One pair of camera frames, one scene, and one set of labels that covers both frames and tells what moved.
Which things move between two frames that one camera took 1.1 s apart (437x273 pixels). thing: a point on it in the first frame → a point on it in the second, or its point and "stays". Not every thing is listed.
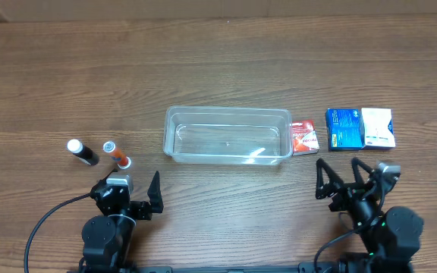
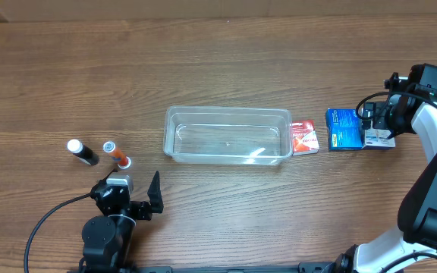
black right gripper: x=347 y=193 → x=372 y=117
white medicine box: x=378 y=127 stays
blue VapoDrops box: x=345 y=128 stays
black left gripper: x=139 y=208 stays
